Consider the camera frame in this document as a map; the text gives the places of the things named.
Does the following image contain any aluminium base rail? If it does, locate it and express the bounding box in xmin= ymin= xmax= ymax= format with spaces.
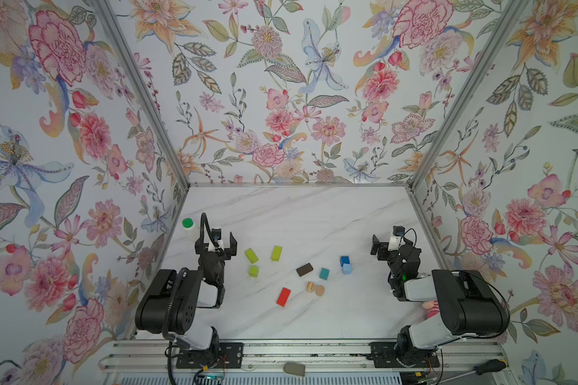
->
xmin=99 ymin=338 xmax=507 ymax=373

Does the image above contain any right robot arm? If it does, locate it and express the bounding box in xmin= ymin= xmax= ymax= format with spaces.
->
xmin=370 ymin=234 xmax=511 ymax=366

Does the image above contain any red rectangular block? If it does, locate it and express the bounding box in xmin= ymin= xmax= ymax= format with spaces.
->
xmin=276 ymin=288 xmax=292 ymax=307

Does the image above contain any pink plush doll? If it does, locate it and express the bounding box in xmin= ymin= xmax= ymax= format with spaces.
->
xmin=422 ymin=300 xmax=440 ymax=319

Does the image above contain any lime green long block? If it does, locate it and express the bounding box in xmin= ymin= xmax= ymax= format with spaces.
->
xmin=245 ymin=249 xmax=258 ymax=264

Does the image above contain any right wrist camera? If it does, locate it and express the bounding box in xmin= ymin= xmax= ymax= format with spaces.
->
xmin=387 ymin=226 xmax=406 ymax=251

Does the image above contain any light blue cube block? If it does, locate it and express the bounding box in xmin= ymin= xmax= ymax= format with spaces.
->
xmin=341 ymin=264 xmax=353 ymax=275

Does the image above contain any grey oval object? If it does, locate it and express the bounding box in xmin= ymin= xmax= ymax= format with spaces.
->
xmin=283 ymin=362 xmax=306 ymax=377

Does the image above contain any dark brown wood block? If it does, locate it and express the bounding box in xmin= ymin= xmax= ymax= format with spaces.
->
xmin=296 ymin=263 xmax=313 ymax=277

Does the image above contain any white bottle green cap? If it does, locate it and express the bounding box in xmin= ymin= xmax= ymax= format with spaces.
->
xmin=181 ymin=218 xmax=200 ymax=242

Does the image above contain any small lime green block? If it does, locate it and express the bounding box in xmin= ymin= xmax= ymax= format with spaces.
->
xmin=248 ymin=266 xmax=259 ymax=278

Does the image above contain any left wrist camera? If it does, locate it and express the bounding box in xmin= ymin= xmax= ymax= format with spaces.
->
xmin=209 ymin=229 xmax=222 ymax=244

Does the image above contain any black handled screwdriver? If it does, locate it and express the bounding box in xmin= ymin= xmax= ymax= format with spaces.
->
xmin=435 ymin=359 xmax=507 ymax=385

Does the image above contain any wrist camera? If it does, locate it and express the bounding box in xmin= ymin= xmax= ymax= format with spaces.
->
xmin=209 ymin=229 xmax=222 ymax=244
xmin=387 ymin=226 xmax=406 ymax=251

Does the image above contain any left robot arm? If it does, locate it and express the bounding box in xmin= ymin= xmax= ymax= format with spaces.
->
xmin=135 ymin=229 xmax=238 ymax=355

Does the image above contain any teal cube block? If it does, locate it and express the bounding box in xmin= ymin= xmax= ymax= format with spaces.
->
xmin=319 ymin=268 xmax=330 ymax=280

